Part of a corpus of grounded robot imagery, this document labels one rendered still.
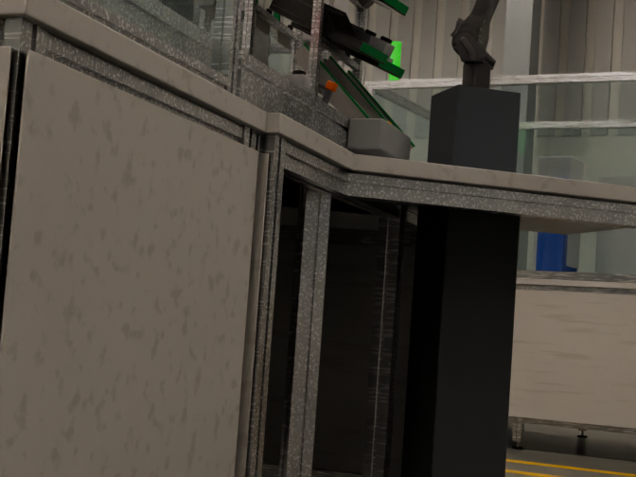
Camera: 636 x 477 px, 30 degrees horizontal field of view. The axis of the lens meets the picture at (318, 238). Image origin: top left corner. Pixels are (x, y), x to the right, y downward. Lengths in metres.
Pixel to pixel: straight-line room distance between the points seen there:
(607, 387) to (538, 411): 0.38
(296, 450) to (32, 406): 0.90
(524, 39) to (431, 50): 1.73
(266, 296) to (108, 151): 0.49
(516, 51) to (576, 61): 1.13
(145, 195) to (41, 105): 0.24
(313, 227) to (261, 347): 0.38
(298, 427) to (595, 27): 9.60
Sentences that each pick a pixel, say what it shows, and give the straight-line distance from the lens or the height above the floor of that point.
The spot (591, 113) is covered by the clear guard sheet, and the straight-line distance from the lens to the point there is 6.45.
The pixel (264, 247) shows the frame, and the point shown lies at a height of 0.66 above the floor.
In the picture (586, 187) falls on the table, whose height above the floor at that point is 0.85.
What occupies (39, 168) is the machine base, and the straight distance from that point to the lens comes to 1.20.
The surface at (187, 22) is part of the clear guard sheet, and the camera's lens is 1.58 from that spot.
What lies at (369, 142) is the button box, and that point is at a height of 0.91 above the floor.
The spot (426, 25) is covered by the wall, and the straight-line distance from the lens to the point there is 11.99.
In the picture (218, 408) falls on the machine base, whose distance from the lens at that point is 1.63.
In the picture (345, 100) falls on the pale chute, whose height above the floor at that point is 1.08.
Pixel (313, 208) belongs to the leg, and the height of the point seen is 0.76.
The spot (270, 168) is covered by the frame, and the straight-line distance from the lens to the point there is 1.73.
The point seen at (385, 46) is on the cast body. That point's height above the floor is 1.24.
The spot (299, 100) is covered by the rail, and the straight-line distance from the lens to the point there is 2.05.
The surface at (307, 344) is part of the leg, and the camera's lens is 2.05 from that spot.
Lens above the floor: 0.55
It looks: 4 degrees up
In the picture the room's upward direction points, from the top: 4 degrees clockwise
